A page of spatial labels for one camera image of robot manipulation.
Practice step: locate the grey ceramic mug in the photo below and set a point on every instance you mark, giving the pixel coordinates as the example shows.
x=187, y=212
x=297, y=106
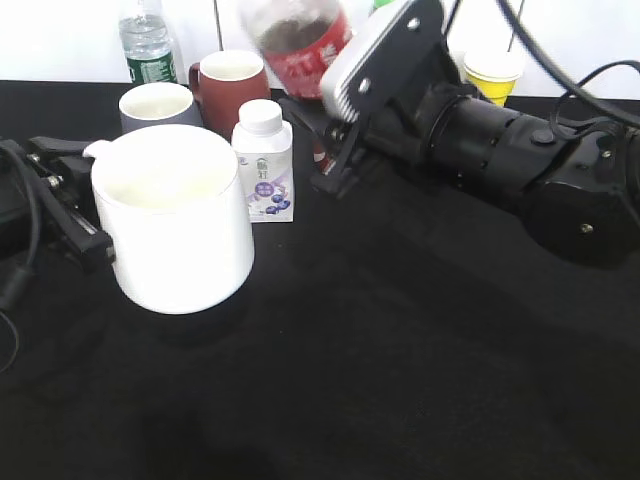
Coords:
x=158, y=104

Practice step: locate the yellow paper cup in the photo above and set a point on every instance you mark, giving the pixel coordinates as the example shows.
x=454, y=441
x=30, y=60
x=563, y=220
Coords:
x=494, y=73

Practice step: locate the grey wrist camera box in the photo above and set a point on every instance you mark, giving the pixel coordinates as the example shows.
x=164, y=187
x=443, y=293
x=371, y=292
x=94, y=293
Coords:
x=380, y=58

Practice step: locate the clear water bottle green label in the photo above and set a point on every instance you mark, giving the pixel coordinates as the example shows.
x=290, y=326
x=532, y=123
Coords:
x=146, y=42

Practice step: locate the green Sprite bottle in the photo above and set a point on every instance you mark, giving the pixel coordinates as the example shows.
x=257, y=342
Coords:
x=377, y=4

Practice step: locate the red-brown ceramic mug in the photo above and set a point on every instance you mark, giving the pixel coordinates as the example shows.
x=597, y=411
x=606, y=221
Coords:
x=222, y=82

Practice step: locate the white blueberry yogurt carton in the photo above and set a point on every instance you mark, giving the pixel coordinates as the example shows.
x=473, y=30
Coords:
x=263, y=142

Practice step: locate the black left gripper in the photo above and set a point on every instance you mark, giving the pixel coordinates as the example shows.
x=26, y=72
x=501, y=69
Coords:
x=72, y=225

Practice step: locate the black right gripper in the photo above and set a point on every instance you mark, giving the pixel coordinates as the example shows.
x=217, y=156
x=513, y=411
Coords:
x=404, y=128

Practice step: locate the brown Nestle coffee bottle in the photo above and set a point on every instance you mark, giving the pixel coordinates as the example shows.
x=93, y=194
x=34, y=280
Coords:
x=322, y=159

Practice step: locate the Coca-Cola bottle red label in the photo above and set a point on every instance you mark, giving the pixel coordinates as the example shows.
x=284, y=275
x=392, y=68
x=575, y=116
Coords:
x=299, y=40

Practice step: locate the white ceramic mug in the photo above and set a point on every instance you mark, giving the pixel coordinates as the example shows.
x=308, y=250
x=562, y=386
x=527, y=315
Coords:
x=171, y=199

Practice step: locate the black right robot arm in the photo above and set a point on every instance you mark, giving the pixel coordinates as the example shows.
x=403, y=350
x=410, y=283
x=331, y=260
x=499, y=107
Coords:
x=576, y=198

